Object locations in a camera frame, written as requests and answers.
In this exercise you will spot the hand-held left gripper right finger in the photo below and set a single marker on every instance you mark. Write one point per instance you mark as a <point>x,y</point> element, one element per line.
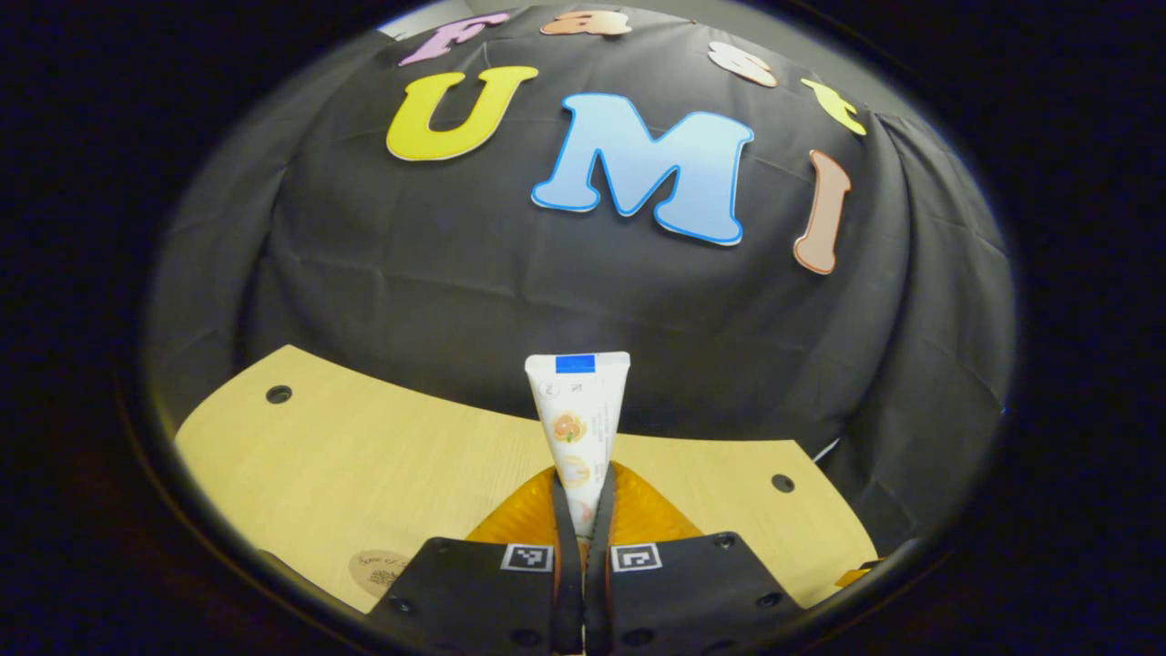
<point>598,592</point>

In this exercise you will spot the white toothpaste tube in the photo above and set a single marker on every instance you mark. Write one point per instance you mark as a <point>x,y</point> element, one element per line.
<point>578,419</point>

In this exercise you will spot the round wooden coaster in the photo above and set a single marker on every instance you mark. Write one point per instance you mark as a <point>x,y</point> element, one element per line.
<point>373,574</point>

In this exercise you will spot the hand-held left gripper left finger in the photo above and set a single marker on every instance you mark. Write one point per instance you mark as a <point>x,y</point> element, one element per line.
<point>567,592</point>

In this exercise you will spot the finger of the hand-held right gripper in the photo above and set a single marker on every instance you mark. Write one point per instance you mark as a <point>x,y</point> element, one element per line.
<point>854,576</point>

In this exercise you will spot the black backdrop cloth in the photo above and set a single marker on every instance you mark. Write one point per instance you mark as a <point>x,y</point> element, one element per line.
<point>455,273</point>

